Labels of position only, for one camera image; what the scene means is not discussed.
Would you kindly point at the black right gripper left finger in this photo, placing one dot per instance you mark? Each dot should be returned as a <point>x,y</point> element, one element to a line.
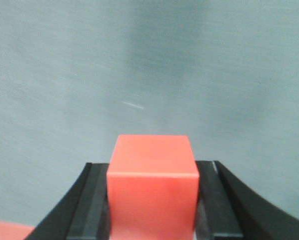
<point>82,213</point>

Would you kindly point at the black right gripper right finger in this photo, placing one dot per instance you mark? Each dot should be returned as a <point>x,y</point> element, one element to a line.
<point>227,209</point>

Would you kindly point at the red magnetic cube block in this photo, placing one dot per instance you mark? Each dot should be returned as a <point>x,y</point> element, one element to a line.
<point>152,188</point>

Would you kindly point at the red table edge rail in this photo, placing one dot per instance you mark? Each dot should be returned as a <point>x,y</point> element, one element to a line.
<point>14,231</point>

